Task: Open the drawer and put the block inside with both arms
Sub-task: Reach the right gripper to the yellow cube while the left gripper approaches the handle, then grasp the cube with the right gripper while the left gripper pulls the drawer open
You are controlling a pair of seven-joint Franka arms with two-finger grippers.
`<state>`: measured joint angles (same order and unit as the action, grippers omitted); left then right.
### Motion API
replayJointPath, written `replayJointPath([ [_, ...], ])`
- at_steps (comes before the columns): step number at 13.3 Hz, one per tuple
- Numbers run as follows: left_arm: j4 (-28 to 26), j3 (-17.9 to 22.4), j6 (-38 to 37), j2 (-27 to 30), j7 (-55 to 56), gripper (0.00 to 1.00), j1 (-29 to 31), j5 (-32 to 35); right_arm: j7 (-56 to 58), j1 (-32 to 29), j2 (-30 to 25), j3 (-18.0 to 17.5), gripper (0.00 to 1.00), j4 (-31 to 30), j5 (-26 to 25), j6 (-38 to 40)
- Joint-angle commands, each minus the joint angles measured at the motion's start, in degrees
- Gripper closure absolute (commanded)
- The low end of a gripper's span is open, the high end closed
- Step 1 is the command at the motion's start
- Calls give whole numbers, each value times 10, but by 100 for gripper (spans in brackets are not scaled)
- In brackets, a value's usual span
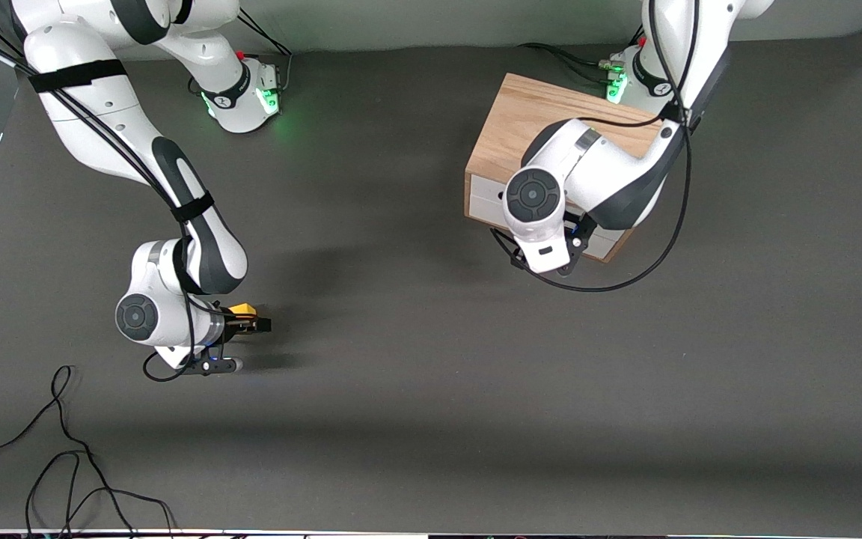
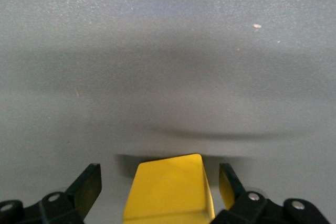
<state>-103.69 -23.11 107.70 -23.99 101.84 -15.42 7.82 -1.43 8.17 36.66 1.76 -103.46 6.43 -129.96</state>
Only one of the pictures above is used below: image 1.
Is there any light wooden drawer cabinet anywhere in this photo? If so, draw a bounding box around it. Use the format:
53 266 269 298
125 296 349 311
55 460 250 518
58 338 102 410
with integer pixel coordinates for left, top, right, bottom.
465 73 664 264

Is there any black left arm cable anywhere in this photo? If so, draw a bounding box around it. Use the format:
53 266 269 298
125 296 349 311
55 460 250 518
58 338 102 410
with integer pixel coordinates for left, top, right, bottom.
489 0 695 294

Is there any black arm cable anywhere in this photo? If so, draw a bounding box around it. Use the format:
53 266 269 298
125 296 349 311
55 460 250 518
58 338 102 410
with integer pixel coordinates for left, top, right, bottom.
0 0 204 383
489 0 695 294

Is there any black velcro strap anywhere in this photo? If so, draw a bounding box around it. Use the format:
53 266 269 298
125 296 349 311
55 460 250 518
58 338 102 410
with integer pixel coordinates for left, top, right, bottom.
29 58 128 94
171 192 216 223

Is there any black left base cable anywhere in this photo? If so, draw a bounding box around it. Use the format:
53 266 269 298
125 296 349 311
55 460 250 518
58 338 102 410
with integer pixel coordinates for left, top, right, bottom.
519 41 626 85

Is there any black base cable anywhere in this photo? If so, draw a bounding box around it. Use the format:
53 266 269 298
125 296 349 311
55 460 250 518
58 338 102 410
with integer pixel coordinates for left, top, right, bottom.
519 41 626 85
235 9 294 94

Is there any thin black loose cable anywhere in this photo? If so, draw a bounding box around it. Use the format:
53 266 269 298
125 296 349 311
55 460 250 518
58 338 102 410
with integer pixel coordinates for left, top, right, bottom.
0 365 177 539

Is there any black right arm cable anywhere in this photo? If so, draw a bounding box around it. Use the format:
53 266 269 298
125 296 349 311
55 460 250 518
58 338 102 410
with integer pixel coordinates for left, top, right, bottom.
0 0 204 383

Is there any black right base cable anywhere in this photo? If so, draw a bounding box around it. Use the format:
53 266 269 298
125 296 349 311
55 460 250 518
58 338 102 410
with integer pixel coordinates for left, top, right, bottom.
235 9 294 94

